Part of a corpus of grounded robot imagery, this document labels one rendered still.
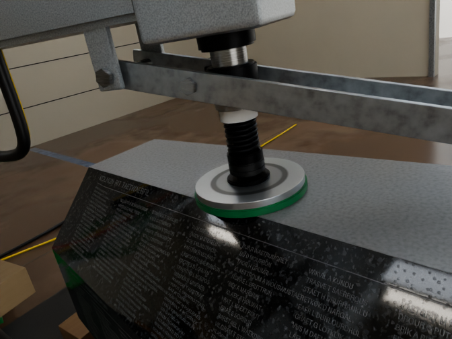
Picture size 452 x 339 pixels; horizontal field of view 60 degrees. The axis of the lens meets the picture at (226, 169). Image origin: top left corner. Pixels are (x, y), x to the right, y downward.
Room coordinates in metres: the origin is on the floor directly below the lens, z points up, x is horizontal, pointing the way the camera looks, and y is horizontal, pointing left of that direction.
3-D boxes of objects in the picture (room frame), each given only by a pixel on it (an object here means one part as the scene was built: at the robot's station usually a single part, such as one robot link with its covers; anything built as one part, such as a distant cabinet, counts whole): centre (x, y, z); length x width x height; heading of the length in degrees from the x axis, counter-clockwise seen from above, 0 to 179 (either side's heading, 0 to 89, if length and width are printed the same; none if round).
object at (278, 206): (0.70, -0.04, 0.84); 0.22 x 0.22 x 0.04
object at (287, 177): (0.70, -0.04, 0.84); 0.21 x 0.21 x 0.01
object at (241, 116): (0.70, -0.04, 0.99); 0.07 x 0.07 x 0.04
